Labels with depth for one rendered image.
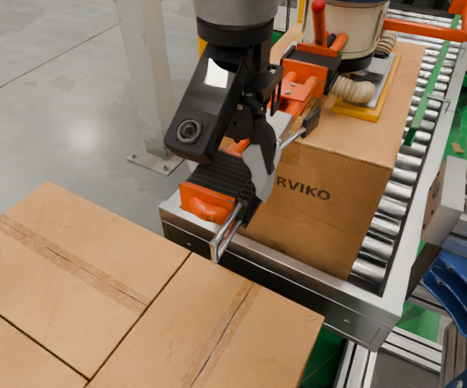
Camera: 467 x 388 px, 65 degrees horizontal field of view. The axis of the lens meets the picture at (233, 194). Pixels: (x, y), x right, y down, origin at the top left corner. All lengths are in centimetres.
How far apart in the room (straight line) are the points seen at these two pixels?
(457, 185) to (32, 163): 220
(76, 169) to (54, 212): 104
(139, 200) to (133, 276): 100
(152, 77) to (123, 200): 65
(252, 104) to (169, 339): 69
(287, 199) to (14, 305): 74
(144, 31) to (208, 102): 148
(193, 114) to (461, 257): 52
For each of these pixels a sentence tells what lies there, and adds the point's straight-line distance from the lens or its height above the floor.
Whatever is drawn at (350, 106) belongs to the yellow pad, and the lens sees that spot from 86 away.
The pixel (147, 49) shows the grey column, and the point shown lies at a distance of 184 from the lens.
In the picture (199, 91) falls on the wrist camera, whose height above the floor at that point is 123.
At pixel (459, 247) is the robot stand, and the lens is 71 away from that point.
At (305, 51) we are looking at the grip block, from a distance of 77.
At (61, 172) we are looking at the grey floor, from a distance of 232.
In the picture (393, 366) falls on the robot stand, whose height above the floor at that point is 21.
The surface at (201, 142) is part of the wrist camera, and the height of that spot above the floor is 120.
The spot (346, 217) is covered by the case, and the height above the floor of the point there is 78.
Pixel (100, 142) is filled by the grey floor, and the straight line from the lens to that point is 246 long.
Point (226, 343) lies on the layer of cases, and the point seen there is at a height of 54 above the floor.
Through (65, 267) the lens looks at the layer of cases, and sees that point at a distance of 113.
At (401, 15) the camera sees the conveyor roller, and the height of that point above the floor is 55.
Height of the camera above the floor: 140
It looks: 45 degrees down
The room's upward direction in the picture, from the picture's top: straight up
